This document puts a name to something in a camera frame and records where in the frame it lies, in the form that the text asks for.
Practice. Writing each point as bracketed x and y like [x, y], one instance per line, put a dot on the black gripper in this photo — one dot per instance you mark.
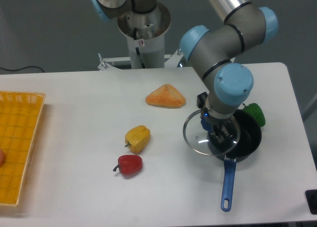
[219, 128]

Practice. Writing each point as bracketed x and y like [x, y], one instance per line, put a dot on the glass lid with blue knob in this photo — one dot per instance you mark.
[195, 133]

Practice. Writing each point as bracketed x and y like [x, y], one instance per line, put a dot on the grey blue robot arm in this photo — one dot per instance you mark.
[210, 52]

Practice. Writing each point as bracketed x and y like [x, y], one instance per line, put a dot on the green bell pepper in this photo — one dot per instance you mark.
[256, 112]

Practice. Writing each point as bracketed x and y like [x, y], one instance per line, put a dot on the triangular orange bread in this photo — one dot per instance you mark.
[166, 96]

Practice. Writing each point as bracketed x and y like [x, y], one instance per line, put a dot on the yellow bell pepper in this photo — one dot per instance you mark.
[137, 138]

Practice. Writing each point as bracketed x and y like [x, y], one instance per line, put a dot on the red bell pepper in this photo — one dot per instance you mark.
[129, 164]

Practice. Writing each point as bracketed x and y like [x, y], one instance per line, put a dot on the black device at table edge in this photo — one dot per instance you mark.
[311, 196]

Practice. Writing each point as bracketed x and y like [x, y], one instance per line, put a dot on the yellow woven basket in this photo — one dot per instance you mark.
[20, 114]

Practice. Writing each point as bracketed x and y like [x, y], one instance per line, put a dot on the blue handled saucepan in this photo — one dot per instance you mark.
[251, 136]

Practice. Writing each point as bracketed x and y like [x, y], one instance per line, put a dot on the white metal base frame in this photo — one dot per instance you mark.
[170, 61]

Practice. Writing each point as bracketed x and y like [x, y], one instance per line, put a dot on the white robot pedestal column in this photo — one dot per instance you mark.
[145, 34]

